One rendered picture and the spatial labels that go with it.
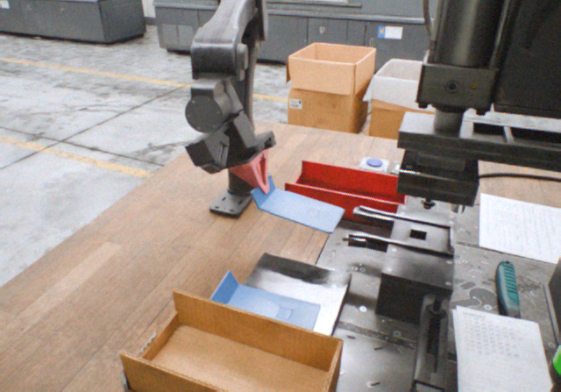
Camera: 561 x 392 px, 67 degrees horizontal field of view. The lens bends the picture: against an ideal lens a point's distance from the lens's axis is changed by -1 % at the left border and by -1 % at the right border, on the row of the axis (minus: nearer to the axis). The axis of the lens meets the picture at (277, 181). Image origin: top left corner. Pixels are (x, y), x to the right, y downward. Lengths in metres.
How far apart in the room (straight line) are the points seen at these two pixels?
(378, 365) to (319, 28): 4.96
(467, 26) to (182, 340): 0.55
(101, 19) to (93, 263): 6.63
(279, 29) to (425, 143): 5.07
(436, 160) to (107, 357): 0.53
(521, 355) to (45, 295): 0.71
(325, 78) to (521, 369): 2.52
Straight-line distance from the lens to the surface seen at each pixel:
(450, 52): 0.57
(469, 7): 0.56
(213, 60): 0.69
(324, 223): 0.72
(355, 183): 0.99
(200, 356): 0.64
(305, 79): 3.02
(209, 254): 0.81
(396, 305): 0.69
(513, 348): 0.66
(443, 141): 0.60
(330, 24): 5.36
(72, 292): 0.80
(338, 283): 0.72
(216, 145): 0.66
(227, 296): 0.68
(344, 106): 2.99
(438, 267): 0.68
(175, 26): 6.44
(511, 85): 0.56
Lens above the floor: 1.40
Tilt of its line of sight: 29 degrees down
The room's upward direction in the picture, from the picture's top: straight up
